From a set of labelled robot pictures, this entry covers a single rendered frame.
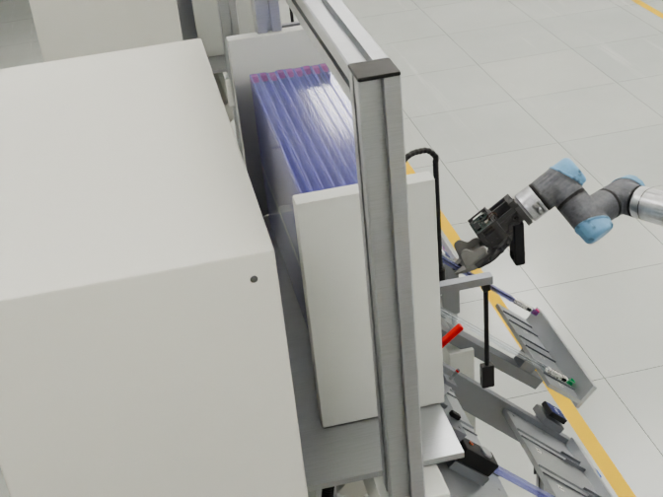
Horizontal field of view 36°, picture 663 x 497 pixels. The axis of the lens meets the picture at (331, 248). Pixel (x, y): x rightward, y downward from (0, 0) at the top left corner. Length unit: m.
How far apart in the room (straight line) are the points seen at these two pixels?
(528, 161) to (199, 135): 3.87
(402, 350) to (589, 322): 2.86
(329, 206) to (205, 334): 0.20
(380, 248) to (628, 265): 3.30
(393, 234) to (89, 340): 0.32
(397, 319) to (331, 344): 0.18
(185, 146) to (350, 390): 0.36
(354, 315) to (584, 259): 3.12
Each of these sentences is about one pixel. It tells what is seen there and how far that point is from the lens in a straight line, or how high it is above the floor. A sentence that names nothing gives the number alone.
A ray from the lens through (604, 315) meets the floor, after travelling 3.97.
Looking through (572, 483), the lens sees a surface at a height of 0.79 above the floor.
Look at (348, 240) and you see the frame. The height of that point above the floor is 1.65.
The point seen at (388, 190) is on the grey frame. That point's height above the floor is 1.78.
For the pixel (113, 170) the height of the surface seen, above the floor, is 1.72.
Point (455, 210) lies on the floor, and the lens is 4.66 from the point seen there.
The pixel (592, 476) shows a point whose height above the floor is 0.73.
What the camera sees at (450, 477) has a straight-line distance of 1.67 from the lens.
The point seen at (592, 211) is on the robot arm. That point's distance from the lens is 2.35.
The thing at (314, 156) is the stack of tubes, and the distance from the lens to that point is 1.36.
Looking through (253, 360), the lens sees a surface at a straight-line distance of 1.10.
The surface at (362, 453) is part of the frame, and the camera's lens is 1.27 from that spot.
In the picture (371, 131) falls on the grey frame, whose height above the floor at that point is 1.85.
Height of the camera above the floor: 2.23
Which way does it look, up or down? 30 degrees down
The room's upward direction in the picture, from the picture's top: 6 degrees counter-clockwise
